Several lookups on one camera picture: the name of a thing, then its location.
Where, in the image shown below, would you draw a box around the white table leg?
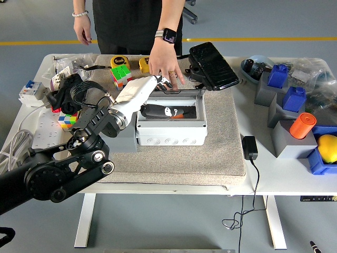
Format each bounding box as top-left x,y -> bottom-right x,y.
74,193 -> 97,249
262,194 -> 288,250

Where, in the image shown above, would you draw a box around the black adapter cord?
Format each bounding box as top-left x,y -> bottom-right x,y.
221,158 -> 268,253

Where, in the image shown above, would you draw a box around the person's right hand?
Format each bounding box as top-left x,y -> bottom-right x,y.
73,16 -> 93,46

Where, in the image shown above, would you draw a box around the grey block holder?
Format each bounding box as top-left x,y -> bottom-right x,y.
267,92 -> 308,129
254,71 -> 289,108
271,120 -> 319,159

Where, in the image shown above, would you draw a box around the light blue bowl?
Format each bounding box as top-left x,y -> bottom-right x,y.
241,54 -> 276,85

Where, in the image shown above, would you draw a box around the grey-brown mat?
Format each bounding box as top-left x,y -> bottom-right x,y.
78,54 -> 247,187

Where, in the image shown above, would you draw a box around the black cloth bundle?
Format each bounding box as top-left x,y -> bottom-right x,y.
51,73 -> 89,115

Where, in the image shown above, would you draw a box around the yellow lemon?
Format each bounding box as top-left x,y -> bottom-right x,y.
317,134 -> 337,164

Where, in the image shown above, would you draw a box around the black foot pedal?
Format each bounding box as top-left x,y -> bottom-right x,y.
188,41 -> 240,92

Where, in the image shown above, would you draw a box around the square yellow tape measure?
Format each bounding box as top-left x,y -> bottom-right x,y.
138,56 -> 151,74

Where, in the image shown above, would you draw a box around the clear bags of parts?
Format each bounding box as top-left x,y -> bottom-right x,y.
285,57 -> 337,119

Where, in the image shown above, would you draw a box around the grey block with round hole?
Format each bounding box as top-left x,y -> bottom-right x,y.
101,128 -> 138,153

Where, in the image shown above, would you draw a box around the round yellow tape measure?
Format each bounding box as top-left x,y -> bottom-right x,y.
110,55 -> 131,71

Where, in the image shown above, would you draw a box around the person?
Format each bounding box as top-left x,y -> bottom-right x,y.
92,0 -> 184,56

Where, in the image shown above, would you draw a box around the blue plastic block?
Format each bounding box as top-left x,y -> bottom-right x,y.
267,64 -> 290,89
282,86 -> 308,113

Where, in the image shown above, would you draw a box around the white power strip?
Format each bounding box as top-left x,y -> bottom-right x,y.
28,108 -> 77,153

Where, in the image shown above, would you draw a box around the black power adapter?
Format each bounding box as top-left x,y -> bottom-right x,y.
241,135 -> 259,161

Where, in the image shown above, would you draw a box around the colourful puzzle cube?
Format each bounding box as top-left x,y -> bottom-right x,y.
110,65 -> 134,91
57,112 -> 80,130

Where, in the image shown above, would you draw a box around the black table control panel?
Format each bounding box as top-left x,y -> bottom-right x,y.
300,196 -> 337,202

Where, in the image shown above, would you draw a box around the black wrist watch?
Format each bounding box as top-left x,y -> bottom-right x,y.
154,28 -> 177,44

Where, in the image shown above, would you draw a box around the white blue circuit breaker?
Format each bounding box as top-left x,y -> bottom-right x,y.
18,80 -> 44,108

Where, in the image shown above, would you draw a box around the blue plastic bin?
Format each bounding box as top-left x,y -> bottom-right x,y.
306,125 -> 337,175

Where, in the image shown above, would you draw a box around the person's left hand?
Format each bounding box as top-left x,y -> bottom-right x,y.
148,38 -> 186,89

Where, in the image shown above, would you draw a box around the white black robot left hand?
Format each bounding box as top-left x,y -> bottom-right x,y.
112,75 -> 186,124

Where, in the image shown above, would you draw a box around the black plug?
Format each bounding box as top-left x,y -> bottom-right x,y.
46,91 -> 60,106

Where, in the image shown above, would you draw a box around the grey junction box with lid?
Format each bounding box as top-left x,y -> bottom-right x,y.
135,88 -> 208,147

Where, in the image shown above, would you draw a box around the white cables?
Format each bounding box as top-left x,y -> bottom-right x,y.
0,104 -> 51,174

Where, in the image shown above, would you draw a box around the white purple labelled packet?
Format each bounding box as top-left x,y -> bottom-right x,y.
49,67 -> 72,92

